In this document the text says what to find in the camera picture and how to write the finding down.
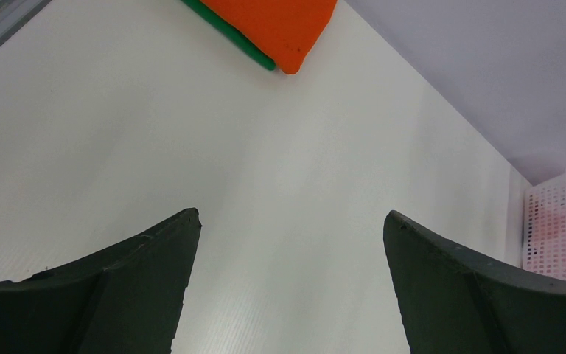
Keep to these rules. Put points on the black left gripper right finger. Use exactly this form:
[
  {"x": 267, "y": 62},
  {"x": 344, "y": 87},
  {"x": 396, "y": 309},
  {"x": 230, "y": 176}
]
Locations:
[{"x": 453, "y": 299}]

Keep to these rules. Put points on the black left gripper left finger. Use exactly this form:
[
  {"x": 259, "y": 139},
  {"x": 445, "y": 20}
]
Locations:
[{"x": 126, "y": 298}]

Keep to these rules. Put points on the white plastic laundry basket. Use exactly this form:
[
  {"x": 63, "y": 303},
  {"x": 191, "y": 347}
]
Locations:
[{"x": 544, "y": 228}]

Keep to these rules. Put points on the folded green t shirt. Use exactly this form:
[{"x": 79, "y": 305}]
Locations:
[{"x": 231, "y": 33}]

